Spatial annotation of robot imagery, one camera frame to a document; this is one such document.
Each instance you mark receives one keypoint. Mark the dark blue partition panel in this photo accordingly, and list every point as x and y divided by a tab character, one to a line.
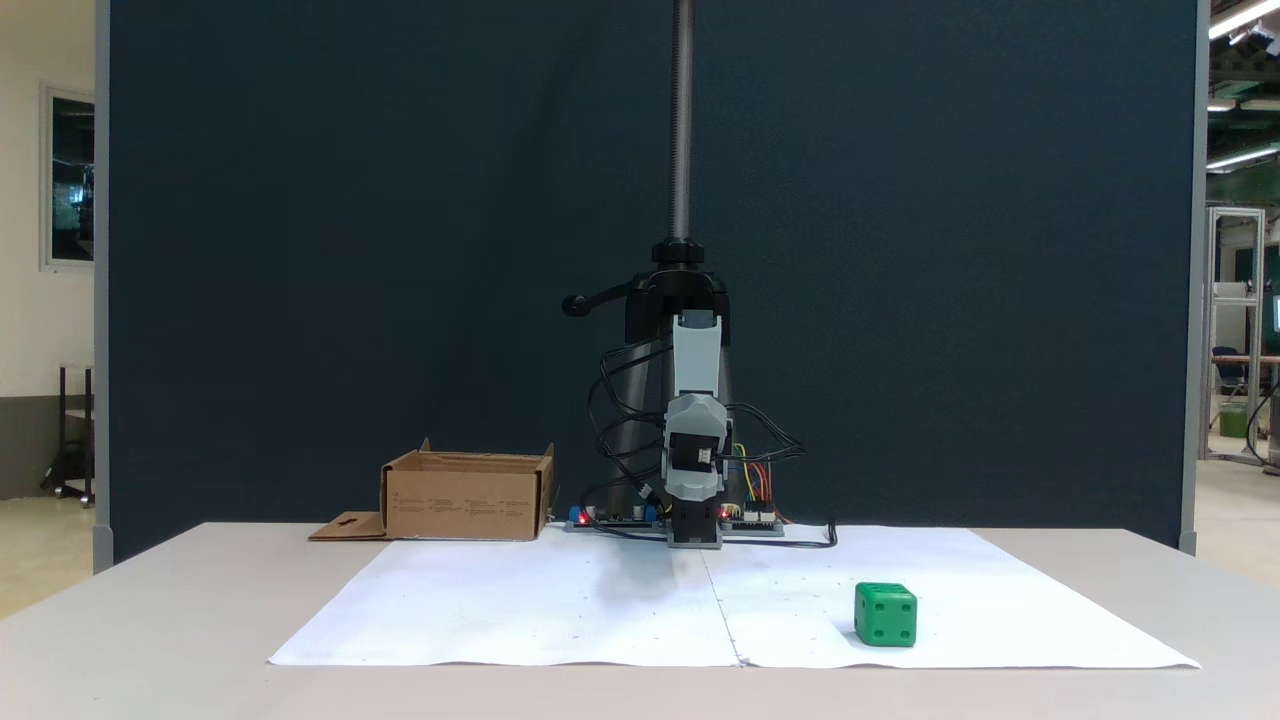
300	250

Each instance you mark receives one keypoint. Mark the ceiling light strip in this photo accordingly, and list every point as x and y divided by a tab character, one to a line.
1240	18
1240	157

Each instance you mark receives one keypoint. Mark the green bin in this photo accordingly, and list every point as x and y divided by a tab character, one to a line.
1234	422

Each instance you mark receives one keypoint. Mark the green die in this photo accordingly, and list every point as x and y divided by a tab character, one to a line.
885	615

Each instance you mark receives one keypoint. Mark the black camera tripod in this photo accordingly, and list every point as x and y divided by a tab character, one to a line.
682	150

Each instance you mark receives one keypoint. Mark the white paper sheet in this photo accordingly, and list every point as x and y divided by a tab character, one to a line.
1000	600
520	600

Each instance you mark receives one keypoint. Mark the black cart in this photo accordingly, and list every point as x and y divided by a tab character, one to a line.
75	430

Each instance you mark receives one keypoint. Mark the blue office chair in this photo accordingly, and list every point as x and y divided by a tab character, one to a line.
1228	365

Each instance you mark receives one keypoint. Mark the blue circuit board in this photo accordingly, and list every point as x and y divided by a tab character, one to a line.
610	518

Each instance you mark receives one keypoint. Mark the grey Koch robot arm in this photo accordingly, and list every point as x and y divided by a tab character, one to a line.
695	360

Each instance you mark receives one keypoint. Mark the aluminium profile frame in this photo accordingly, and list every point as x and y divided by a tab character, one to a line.
1212	330

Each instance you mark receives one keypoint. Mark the brown cardboard box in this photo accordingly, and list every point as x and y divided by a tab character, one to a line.
460	505

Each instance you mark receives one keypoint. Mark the framed wall window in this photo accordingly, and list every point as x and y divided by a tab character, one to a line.
70	180

